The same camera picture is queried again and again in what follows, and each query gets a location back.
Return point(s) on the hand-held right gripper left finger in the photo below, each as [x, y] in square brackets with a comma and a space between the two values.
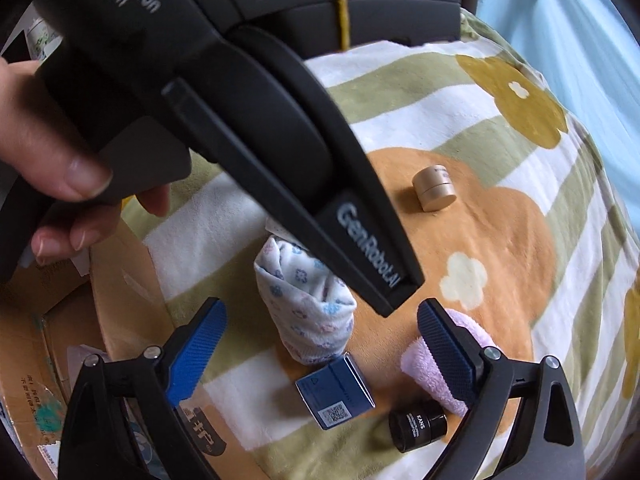
[196, 345]

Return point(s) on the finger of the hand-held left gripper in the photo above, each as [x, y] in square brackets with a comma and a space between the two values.
[370, 255]

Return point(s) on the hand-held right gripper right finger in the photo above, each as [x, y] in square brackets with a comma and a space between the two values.
[448, 357]

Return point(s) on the person's left hand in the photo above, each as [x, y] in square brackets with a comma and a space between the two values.
[35, 130]

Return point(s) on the pink folded towel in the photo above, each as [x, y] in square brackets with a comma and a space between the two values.
[411, 364]

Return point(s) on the small black jar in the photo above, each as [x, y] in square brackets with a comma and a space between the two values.
[417, 425]

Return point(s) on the white floral cloth roll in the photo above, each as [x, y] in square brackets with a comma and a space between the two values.
[310, 310]

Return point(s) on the white printed paper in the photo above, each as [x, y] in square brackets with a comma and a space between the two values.
[37, 35]

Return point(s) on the gold cylindrical jar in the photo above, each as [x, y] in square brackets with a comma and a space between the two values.
[434, 189]

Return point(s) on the small blue box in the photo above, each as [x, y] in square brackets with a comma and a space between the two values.
[335, 392]

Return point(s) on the striped flower printed blanket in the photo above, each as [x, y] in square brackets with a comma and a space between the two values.
[500, 240]

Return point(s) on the brown cardboard box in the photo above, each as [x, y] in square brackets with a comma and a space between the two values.
[30, 320]

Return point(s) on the dark grey case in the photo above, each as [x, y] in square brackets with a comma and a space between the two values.
[400, 10]

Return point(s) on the light blue sheet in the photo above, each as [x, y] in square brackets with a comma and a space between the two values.
[575, 35]

